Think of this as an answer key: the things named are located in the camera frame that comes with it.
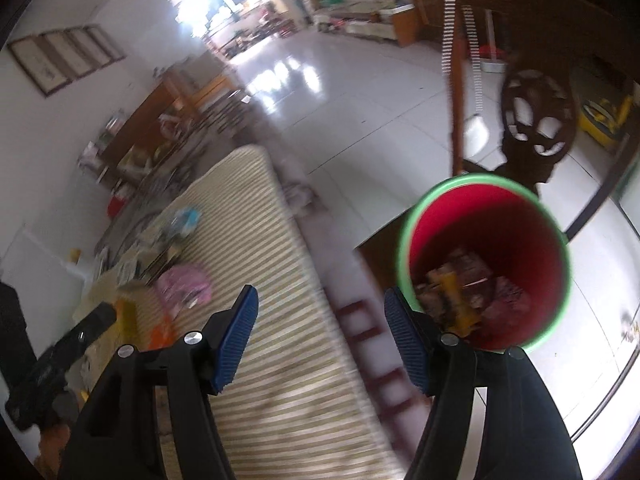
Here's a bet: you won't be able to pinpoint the watermelon pattern trash bin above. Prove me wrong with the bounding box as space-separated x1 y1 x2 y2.
396 174 573 351

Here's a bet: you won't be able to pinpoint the long tv cabinet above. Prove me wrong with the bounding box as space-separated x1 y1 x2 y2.
312 1 422 48

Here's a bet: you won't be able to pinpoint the orange plastic wrapper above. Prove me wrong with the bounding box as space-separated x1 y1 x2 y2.
146 318 176 350

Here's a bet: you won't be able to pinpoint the red plastic basin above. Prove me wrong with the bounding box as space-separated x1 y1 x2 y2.
106 195 127 220

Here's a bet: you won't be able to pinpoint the striped yellow white tablecloth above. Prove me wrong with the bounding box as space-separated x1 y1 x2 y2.
71 144 407 480

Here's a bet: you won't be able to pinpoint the patterned grey floor rug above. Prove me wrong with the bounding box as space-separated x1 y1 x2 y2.
273 160 431 467

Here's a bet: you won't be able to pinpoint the pink foil wrapper right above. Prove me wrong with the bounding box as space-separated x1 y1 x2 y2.
154 263 213 311

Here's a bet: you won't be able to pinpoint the dark carved wooden chair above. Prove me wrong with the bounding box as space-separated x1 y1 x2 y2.
439 0 640 241

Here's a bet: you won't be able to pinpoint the teal white crumpled wrapper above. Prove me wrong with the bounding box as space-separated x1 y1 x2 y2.
165 207 201 238

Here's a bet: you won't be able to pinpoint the framed wall pictures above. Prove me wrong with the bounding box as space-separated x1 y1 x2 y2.
6 24 126 98

